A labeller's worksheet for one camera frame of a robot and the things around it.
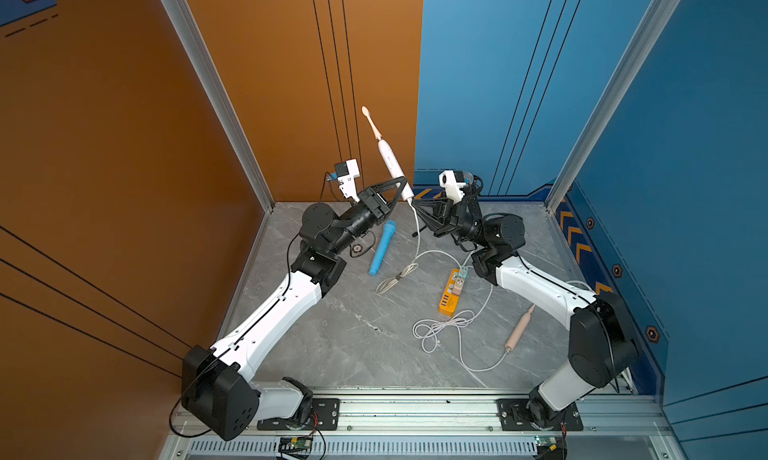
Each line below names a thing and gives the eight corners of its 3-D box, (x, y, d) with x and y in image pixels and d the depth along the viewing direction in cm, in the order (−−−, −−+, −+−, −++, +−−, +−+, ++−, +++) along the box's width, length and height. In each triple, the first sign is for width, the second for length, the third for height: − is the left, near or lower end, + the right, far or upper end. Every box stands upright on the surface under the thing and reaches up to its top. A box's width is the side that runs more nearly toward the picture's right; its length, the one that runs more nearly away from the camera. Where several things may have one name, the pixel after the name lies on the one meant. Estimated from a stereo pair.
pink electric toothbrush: (504, 347, 86) (506, 345, 84) (528, 305, 94) (530, 302, 93) (511, 352, 85) (513, 350, 83) (534, 309, 93) (537, 306, 92)
